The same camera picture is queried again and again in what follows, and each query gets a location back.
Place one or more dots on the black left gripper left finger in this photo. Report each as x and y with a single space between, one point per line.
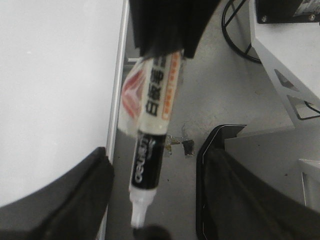
70 208

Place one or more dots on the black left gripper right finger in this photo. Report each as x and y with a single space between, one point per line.
244 207

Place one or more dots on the white black whiteboard marker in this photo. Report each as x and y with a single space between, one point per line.
146 104

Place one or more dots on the black tape scrap on floor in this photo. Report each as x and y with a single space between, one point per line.
184 141

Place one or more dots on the black box with screws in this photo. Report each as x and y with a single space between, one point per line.
287 11

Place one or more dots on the white metal stand frame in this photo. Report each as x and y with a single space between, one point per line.
281 148

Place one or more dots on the black curved base plate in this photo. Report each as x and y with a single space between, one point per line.
205 225

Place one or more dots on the white whiteboard with aluminium frame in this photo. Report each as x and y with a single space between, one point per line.
60 73

